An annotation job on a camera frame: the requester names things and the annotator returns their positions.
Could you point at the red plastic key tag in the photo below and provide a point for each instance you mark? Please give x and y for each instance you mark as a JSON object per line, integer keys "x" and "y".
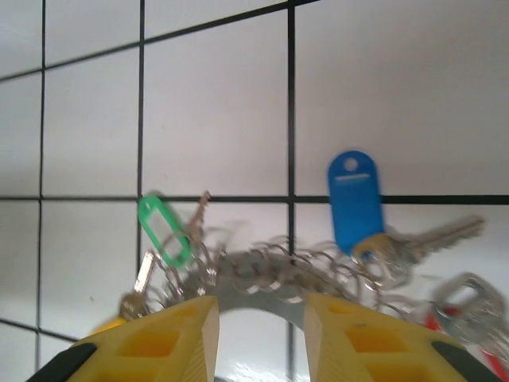
{"x": 491, "y": 360}

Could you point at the blue plastic key tag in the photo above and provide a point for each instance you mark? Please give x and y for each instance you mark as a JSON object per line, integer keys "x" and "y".
{"x": 354, "y": 207}

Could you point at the green plastic key tag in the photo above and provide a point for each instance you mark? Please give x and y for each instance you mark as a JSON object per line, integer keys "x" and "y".
{"x": 179, "y": 260}

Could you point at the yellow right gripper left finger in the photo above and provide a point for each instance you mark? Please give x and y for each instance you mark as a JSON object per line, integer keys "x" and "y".
{"x": 195, "y": 318}

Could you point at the silver key with brass head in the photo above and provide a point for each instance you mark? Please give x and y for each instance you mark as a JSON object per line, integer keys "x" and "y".
{"x": 143, "y": 270}

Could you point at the long silver key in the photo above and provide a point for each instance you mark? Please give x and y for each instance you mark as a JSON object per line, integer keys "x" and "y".
{"x": 445, "y": 235}

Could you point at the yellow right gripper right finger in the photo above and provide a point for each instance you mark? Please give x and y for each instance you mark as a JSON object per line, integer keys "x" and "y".
{"x": 326, "y": 342}

